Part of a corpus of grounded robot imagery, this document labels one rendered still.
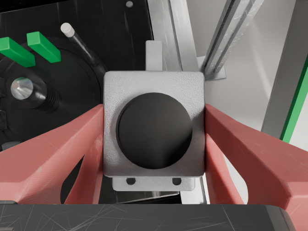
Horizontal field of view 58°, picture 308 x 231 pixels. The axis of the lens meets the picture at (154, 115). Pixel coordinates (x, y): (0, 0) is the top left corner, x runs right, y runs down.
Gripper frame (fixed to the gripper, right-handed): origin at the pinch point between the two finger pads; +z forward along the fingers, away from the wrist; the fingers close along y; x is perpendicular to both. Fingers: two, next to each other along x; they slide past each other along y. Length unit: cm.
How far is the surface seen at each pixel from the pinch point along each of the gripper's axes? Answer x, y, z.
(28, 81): 4.0, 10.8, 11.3
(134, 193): 16.2, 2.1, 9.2
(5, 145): 6.4, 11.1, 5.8
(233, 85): 12.9, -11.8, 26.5
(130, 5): 0.8, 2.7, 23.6
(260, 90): 13.4, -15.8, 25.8
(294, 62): 0.6, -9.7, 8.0
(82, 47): 1.8, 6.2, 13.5
